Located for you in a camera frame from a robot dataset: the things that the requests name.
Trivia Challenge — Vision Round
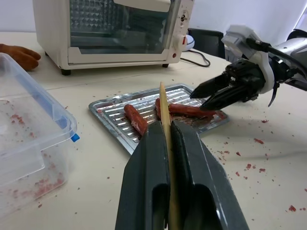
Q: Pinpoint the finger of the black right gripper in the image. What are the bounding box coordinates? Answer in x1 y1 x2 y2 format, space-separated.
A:
190 73 231 99
200 84 248 111

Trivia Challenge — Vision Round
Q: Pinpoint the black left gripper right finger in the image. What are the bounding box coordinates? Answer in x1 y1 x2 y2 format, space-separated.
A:
170 119 250 230

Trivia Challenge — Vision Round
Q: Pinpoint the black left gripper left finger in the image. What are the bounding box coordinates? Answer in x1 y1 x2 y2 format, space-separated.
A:
114 120 170 230

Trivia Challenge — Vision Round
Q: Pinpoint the long torn red sausage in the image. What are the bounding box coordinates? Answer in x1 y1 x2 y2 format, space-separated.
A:
167 103 217 118

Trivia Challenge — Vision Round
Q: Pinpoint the wooden skewer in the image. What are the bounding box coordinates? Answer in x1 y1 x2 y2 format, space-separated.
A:
159 81 182 230

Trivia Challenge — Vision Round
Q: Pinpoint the short red sausage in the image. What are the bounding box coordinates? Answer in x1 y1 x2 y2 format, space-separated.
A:
123 104 149 140

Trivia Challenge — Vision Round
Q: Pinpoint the ribbed metal baking tray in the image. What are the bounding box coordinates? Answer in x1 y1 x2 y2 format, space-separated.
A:
88 83 231 156

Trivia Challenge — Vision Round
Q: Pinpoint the black flat panel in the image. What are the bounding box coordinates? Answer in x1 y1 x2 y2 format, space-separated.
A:
188 28 226 59

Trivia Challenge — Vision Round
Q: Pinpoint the white object with blue stripe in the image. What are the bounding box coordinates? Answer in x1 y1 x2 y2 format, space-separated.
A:
184 34 196 52

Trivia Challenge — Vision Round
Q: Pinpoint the white toaster oven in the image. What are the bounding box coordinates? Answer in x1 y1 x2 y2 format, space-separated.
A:
32 0 195 77

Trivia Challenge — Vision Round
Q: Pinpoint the clear plastic container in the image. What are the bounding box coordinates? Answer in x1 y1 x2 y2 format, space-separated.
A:
0 52 79 214

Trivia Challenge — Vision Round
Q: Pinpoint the orange glove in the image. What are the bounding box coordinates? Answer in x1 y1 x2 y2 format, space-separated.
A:
0 43 42 71

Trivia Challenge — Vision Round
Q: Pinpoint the black oven power cord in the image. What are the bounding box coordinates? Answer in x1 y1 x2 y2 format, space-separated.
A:
180 48 212 68

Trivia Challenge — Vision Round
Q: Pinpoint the black cable tie tail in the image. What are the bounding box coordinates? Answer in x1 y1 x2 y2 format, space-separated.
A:
268 82 281 108

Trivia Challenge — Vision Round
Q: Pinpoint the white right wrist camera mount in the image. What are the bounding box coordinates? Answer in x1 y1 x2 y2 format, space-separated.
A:
221 23 275 94

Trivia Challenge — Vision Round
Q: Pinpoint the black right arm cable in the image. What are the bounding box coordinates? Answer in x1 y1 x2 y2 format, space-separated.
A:
246 37 307 81

